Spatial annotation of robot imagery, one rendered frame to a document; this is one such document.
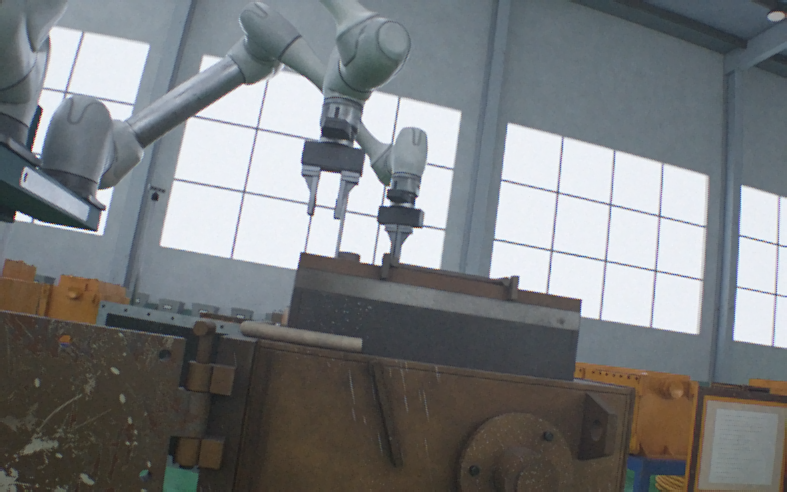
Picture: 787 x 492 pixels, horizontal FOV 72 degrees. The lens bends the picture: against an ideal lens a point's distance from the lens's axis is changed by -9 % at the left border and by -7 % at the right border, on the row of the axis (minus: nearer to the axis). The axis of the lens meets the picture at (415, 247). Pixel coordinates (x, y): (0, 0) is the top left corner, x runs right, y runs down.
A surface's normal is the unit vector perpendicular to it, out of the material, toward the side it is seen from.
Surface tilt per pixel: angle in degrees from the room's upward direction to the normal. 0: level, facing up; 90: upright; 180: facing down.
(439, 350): 90
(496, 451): 90
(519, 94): 90
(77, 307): 90
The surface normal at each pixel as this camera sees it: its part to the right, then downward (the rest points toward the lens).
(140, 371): 0.55, -0.05
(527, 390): 0.22, -0.12
